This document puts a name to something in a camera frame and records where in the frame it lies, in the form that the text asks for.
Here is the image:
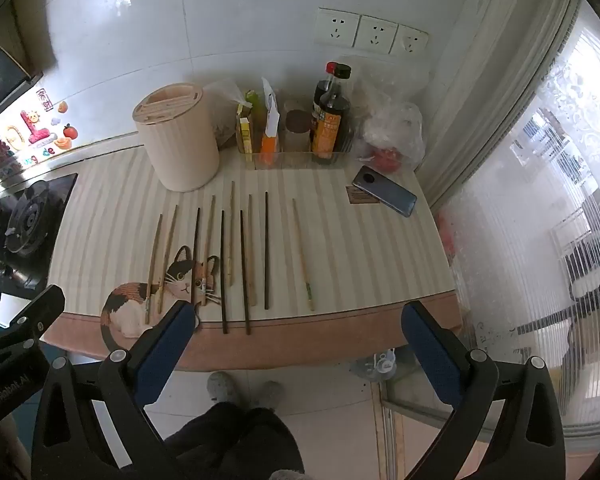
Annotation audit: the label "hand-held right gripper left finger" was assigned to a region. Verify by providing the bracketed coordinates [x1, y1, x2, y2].
[30, 299, 198, 480]

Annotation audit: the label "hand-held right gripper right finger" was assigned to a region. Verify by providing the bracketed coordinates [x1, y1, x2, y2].
[401, 300, 567, 480]

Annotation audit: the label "dark brown chopstick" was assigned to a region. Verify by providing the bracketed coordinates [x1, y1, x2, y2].
[192, 207, 201, 307]
[220, 210, 229, 335]
[264, 191, 271, 310]
[239, 210, 252, 336]

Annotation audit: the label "beige cylindrical utensil holder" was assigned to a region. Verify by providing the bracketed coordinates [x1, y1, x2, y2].
[131, 81, 221, 193]

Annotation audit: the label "person's left forearm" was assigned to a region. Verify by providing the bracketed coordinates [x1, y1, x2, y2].
[0, 410, 33, 480]

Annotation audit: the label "clear plastic bottle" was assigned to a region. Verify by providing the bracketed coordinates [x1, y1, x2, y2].
[350, 347, 398, 383]

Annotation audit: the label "grey fuzzy slipper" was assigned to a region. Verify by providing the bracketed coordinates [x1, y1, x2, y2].
[207, 371, 243, 404]
[252, 381, 285, 409]

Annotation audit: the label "black gas stove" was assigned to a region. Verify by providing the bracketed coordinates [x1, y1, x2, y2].
[0, 172, 79, 301]

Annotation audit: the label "striped cat print table mat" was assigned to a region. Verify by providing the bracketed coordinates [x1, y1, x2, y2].
[40, 142, 463, 373]

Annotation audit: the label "person's legs in dark trousers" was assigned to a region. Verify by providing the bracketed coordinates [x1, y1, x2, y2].
[162, 402, 306, 480]

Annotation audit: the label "blue smartphone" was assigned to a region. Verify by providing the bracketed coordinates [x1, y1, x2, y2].
[352, 165, 418, 218]

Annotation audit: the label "frosted glass sliding door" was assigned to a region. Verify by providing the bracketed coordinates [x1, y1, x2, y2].
[420, 0, 600, 461]

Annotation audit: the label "brown card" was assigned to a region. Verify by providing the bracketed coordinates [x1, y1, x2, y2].
[345, 185, 381, 206]

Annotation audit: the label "red food item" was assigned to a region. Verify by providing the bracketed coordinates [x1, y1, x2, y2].
[370, 147, 403, 172]

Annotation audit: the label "clear plastic organizer tray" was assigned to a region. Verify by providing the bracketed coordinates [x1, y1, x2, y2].
[237, 110, 354, 167]

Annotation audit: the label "orange and white seasoning packet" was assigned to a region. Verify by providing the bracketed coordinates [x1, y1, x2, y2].
[259, 77, 281, 166]

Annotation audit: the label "plastic bag with brown contents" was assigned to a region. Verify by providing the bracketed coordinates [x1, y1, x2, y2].
[202, 77, 256, 150]

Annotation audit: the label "clear crumpled plastic bag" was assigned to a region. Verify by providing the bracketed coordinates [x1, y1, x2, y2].
[352, 67, 426, 173]

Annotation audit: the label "sauce bottle with orange label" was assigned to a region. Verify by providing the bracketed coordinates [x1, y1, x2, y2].
[310, 95, 352, 162]

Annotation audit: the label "jar with brown lid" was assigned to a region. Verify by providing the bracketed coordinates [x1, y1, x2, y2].
[283, 109, 313, 153]

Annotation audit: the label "green seasoning packet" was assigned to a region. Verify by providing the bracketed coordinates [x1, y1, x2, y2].
[245, 90, 266, 153]

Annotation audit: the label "dark bottle with black cap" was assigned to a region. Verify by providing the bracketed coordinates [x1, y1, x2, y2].
[336, 63, 353, 111]

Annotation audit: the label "dark bottle with red cap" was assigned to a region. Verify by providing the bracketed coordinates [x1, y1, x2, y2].
[312, 61, 342, 111]

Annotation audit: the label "colourful wall stickers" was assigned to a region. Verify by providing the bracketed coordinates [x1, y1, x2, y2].
[0, 87, 78, 181]

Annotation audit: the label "beige hood duct cover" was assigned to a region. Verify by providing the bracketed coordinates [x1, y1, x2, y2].
[10, 0, 58, 75]

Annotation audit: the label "white wall socket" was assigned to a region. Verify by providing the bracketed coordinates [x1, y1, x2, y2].
[314, 7, 363, 48]
[355, 15, 400, 55]
[390, 24, 429, 58]

